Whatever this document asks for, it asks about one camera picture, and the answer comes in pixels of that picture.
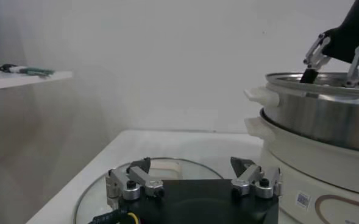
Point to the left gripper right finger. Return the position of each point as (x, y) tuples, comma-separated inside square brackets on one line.
[(252, 179)]

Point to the small black device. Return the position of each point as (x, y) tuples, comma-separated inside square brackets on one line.
[(5, 67)]

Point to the small white item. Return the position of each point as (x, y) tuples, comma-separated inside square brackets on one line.
[(18, 69)]

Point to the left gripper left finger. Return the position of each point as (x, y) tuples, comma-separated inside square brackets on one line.
[(136, 179)]

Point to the round glass pot lid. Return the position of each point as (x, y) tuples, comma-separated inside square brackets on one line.
[(90, 198)]

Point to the perforated steel steamer basket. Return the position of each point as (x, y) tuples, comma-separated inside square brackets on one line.
[(319, 121)]

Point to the white side table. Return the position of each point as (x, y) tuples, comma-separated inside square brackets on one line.
[(14, 80)]

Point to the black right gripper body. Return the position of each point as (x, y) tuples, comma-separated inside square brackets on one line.
[(354, 33)]

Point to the white electric cooker base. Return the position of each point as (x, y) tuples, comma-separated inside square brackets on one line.
[(319, 176)]

